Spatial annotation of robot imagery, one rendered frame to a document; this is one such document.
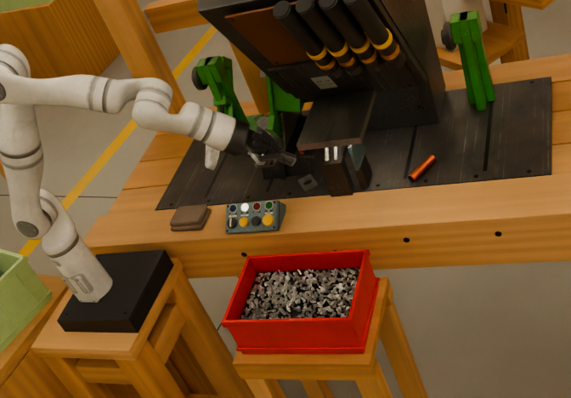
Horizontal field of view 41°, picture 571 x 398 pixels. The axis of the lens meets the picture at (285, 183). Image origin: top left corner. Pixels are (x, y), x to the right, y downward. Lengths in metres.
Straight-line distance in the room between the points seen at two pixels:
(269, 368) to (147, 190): 0.82
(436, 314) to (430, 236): 1.02
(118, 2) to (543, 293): 1.73
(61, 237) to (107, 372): 0.40
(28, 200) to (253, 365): 0.64
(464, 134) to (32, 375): 1.37
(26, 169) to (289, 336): 0.69
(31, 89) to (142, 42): 0.96
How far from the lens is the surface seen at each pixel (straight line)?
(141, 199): 2.38
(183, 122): 1.57
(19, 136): 1.75
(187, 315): 2.19
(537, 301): 2.83
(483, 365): 2.68
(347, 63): 1.69
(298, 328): 1.73
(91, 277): 2.03
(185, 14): 2.51
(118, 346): 1.99
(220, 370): 2.36
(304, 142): 1.82
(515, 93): 2.20
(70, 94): 1.60
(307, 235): 1.94
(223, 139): 1.59
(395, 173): 2.01
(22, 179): 1.81
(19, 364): 2.31
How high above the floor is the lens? 2.11
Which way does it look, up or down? 35 degrees down
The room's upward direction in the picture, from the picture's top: 23 degrees counter-clockwise
